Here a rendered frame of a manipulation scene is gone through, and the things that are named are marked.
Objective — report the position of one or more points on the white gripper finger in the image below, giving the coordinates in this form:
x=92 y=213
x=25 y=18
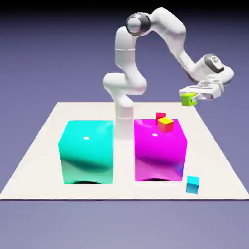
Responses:
x=196 y=97

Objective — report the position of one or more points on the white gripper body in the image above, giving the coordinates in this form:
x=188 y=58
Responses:
x=202 y=89

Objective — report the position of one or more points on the small green cube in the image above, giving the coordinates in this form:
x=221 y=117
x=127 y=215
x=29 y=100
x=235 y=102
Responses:
x=187 y=99

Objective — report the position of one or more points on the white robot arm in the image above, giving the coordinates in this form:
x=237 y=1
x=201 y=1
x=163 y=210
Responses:
x=124 y=64

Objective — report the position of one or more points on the small red cube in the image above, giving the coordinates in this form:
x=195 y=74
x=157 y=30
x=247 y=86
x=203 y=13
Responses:
x=160 y=115

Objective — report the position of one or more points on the small yellow cube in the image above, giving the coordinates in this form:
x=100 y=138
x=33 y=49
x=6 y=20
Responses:
x=165 y=125

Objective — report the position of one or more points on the small cyan cube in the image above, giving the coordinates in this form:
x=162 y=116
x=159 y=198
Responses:
x=192 y=184

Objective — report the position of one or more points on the large magenta box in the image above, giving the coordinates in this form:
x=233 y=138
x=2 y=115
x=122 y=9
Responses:
x=159 y=151

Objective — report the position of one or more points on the large turquoise box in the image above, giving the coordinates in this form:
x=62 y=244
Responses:
x=86 y=151

